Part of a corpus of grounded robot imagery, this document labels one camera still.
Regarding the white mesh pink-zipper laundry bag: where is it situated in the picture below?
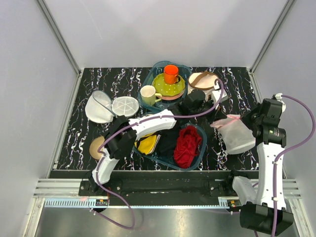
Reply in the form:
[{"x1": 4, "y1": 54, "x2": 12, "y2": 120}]
[{"x1": 211, "y1": 115, "x2": 256, "y2": 155}]

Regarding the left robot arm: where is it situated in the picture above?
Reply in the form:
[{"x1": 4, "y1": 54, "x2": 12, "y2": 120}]
[{"x1": 89, "y1": 89, "x2": 227, "y2": 196}]

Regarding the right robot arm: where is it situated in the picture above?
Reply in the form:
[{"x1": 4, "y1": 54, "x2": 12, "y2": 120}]
[{"x1": 224, "y1": 98, "x2": 294, "y2": 237}]

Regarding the beige brown-trimmed round bag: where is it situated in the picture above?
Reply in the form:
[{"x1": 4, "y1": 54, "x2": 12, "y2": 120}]
[{"x1": 187, "y1": 71, "x2": 220, "y2": 102}]

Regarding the yellow and black bra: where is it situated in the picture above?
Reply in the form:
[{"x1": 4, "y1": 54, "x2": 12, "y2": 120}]
[{"x1": 134, "y1": 133, "x2": 160, "y2": 155}]

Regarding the white mesh grey-trimmed laundry bag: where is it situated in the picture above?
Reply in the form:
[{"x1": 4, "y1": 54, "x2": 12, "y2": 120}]
[{"x1": 85, "y1": 90, "x2": 140, "y2": 124}]

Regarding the red garment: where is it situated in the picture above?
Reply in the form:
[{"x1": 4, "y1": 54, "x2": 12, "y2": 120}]
[{"x1": 173, "y1": 125, "x2": 202, "y2": 169}]

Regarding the pink plate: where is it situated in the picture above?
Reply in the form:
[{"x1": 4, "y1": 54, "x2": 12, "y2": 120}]
[{"x1": 161, "y1": 90, "x2": 185, "y2": 101}]

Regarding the teal tray with clothes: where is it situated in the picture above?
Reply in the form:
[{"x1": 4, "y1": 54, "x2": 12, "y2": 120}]
[{"x1": 133, "y1": 123, "x2": 207, "y2": 171}]

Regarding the black garment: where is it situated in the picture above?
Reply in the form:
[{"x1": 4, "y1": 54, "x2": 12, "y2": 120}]
[{"x1": 157, "y1": 127, "x2": 181, "y2": 156}]

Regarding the green polka dot plate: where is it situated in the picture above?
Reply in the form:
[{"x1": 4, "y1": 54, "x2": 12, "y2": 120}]
[{"x1": 152, "y1": 74, "x2": 186, "y2": 96}]

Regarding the teal tray with dishes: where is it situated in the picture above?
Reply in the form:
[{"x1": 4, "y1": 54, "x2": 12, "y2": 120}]
[{"x1": 137, "y1": 61, "x2": 192, "y2": 113}]

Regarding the orange cup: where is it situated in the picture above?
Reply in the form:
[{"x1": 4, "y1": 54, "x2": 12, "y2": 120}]
[{"x1": 164, "y1": 65, "x2": 180, "y2": 84}]

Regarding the pale green mug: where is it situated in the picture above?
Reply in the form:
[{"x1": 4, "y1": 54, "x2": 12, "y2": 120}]
[{"x1": 140, "y1": 85, "x2": 162, "y2": 106}]

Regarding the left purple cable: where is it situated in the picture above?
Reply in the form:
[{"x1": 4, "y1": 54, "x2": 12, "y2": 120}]
[{"x1": 95, "y1": 78, "x2": 225, "y2": 229}]

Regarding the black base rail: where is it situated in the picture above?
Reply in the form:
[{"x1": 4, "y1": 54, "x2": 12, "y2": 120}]
[{"x1": 49, "y1": 170, "x2": 259, "y2": 206}]

